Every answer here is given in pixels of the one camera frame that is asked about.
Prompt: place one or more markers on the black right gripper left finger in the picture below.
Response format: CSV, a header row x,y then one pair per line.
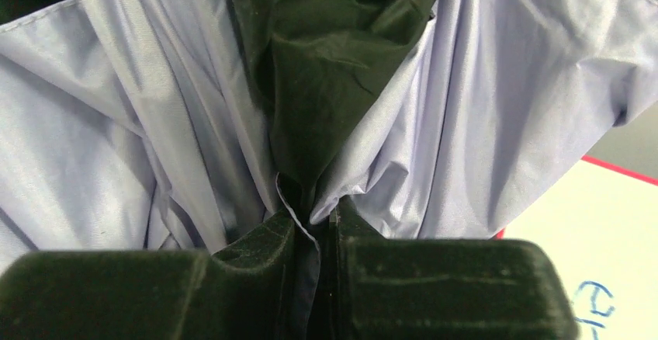
x,y
241,292

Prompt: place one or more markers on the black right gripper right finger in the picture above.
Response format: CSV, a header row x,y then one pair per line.
x,y
380,288

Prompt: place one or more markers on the lilac folding umbrella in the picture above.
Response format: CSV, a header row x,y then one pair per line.
x,y
167,125

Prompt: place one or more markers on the red framed whiteboard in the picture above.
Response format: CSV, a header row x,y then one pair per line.
x,y
598,225

